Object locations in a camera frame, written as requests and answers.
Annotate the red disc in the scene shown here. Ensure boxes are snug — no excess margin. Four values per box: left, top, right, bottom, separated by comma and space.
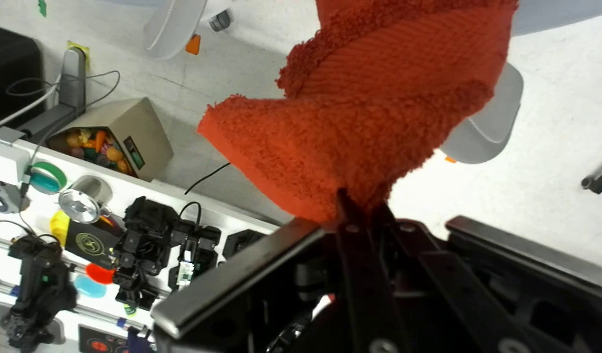
83, 261, 118, 286

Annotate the dark grey flat gadget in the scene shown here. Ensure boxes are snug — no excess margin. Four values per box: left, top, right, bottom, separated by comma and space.
0, 178, 22, 216

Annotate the steel cup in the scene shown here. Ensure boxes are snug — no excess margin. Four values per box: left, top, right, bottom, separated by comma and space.
55, 172, 114, 225

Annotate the grey office chair slatted back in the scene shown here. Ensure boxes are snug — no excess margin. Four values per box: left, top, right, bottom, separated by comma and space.
441, 61, 528, 166

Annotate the black floor cable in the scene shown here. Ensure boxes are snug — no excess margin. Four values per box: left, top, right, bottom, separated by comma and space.
183, 159, 234, 198

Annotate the cardboard box of toys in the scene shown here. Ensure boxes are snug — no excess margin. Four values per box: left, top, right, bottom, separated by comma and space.
47, 96, 177, 182

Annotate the orange towel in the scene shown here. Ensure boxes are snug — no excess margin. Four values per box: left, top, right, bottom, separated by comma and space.
196, 0, 522, 225

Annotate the black mechanical device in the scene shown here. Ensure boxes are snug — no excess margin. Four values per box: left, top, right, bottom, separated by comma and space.
0, 233, 79, 351

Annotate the black flat box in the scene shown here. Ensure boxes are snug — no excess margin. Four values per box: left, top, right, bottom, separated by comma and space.
63, 212, 128, 270

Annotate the long white work table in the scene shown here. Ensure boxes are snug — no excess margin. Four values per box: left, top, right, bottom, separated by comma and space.
0, 125, 283, 353

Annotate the light blue disc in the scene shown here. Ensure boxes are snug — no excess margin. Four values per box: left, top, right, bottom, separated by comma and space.
71, 272, 110, 300

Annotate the yellow dish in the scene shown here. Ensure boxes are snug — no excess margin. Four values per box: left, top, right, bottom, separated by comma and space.
47, 208, 73, 249

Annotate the grey power strip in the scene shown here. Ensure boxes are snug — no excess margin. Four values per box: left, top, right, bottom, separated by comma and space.
14, 45, 90, 143

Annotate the black case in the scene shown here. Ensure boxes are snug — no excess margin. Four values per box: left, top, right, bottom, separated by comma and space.
0, 23, 45, 129

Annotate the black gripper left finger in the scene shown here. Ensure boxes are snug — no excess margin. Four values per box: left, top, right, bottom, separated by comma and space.
336, 186, 398, 353

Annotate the black robot gripper device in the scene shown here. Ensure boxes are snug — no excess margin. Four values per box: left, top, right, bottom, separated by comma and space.
112, 194, 269, 314

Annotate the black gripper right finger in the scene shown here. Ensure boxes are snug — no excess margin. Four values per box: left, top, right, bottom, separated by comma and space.
377, 202, 532, 353

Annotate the teal tape roll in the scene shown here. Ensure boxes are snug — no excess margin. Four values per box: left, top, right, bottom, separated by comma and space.
24, 159, 71, 196

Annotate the small orange object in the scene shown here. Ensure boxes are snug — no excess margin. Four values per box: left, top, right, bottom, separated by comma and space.
185, 33, 204, 57

